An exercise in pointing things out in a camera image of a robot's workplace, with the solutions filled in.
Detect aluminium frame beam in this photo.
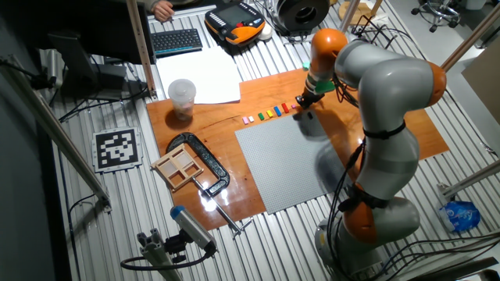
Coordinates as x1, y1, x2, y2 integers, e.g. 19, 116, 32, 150
443, 2, 500, 69
0, 54, 113, 214
437, 159, 500, 200

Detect grey-sleeved person's forearm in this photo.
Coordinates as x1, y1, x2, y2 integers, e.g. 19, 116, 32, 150
136, 0, 161, 12

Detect office chair base with castors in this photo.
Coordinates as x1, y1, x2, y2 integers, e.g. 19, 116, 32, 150
410, 0, 462, 34

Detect small wooden compartment tray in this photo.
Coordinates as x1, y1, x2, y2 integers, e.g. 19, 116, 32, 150
150, 143, 205, 193

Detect silver aluminium post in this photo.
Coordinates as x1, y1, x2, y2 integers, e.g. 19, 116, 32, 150
334, 0, 361, 34

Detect person's bare hand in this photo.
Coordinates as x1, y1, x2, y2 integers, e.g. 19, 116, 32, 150
152, 0, 176, 23

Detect black metal C-clamp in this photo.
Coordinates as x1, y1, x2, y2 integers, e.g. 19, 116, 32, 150
165, 131, 255, 239

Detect black round spool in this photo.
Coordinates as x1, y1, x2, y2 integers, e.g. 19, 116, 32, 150
276, 0, 331, 38

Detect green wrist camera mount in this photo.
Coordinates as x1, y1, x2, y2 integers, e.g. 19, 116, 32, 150
302, 60, 336, 94

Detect black white fiducial marker board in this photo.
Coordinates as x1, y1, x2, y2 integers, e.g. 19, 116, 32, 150
91, 126, 145, 174

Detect grey camera with blue cap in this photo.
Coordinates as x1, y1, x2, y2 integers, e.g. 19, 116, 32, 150
170, 205, 218, 254

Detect round wooden plate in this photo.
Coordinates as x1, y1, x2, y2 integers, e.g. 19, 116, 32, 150
338, 0, 386, 27

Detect tan upright frame post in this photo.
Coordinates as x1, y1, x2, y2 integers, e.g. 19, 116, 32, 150
125, 0, 158, 99

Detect black wire stand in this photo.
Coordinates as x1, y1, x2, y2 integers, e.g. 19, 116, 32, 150
349, 14, 399, 50

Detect white paper sheets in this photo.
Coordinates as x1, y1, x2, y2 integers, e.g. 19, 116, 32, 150
155, 45, 243, 105

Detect wooden work board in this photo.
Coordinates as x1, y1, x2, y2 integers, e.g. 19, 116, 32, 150
146, 64, 451, 232

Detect black computer keyboard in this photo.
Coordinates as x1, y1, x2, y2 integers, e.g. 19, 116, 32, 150
150, 28, 204, 58

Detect tan cardboard panel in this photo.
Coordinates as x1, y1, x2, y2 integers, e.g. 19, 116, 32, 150
461, 44, 500, 137

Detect dark computer monitor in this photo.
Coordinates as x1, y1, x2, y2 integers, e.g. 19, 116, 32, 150
46, 0, 157, 101

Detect grey Lego baseplate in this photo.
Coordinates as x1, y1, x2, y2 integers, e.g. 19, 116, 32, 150
234, 111, 348, 215

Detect clear plastic cup with lid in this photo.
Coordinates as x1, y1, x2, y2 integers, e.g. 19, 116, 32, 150
167, 78, 197, 122

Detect aluminium camera mount profile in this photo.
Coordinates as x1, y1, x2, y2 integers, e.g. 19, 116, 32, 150
136, 228, 184, 281

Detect blue plastic bag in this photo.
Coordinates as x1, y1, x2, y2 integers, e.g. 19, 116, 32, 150
437, 200, 481, 233

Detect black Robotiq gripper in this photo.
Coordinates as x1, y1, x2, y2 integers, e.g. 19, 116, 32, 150
295, 88, 325, 112

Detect orange black teach pendant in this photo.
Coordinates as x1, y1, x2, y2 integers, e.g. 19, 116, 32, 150
204, 2, 266, 46

